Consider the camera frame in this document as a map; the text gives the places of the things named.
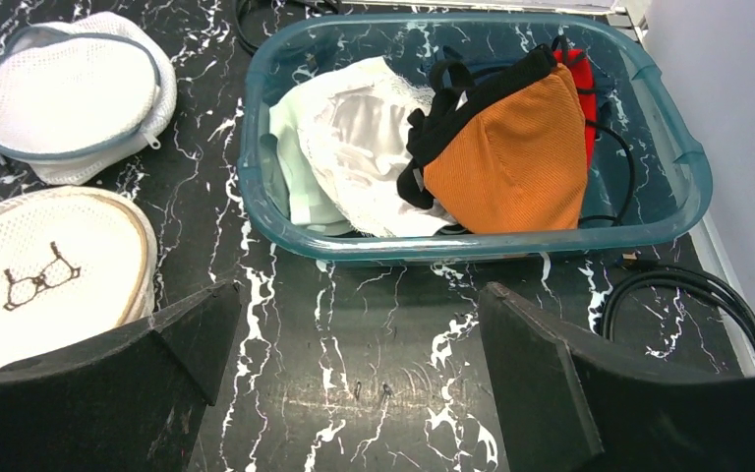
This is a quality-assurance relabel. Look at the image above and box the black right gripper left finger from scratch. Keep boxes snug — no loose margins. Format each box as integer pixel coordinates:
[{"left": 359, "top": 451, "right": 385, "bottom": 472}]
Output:
[{"left": 0, "top": 282, "right": 242, "bottom": 471}]

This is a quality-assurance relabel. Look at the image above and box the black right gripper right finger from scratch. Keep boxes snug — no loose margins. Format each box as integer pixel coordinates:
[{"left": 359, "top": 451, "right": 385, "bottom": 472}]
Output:
[{"left": 478, "top": 282, "right": 755, "bottom": 471}]

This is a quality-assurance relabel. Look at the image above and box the white mesh bag tan trim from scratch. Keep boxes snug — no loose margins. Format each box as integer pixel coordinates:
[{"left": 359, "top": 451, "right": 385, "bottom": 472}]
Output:
[{"left": 0, "top": 186, "right": 157, "bottom": 369}]

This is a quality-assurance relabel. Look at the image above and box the orange bra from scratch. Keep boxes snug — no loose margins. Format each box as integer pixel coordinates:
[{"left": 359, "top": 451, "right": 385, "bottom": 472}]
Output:
[{"left": 423, "top": 65, "right": 588, "bottom": 234}]

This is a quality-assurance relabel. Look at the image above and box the white mesh bag blue trim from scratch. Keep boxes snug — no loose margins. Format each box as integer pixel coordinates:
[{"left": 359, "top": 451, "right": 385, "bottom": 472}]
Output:
[{"left": 0, "top": 12, "right": 177, "bottom": 185}]

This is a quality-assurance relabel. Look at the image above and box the white bra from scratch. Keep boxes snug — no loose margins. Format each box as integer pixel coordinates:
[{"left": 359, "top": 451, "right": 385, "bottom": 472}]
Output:
[{"left": 265, "top": 56, "right": 455, "bottom": 238}]

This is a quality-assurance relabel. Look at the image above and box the red garment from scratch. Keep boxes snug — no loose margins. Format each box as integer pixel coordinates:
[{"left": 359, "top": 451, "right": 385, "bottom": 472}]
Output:
[{"left": 552, "top": 35, "right": 598, "bottom": 166}]

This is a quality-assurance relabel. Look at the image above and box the dark blue bra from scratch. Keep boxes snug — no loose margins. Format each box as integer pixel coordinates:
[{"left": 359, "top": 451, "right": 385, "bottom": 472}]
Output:
[{"left": 416, "top": 45, "right": 613, "bottom": 99}]

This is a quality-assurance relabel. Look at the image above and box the teal plastic bin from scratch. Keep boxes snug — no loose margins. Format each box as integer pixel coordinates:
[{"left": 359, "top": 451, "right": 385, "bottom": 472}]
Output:
[{"left": 238, "top": 6, "right": 713, "bottom": 264}]

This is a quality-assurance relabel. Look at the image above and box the black cable coil right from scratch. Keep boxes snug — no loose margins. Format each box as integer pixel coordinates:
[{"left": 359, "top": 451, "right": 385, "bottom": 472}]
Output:
[{"left": 599, "top": 257, "right": 755, "bottom": 376}]

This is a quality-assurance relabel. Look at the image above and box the black cable coil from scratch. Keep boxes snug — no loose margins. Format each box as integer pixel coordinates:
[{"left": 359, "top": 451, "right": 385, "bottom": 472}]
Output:
[
  {"left": 232, "top": 0, "right": 343, "bottom": 57},
  {"left": 599, "top": 257, "right": 755, "bottom": 376}
]

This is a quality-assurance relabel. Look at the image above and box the black cable coil back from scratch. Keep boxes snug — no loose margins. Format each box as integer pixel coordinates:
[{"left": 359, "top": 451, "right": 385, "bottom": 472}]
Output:
[{"left": 232, "top": 0, "right": 343, "bottom": 57}]

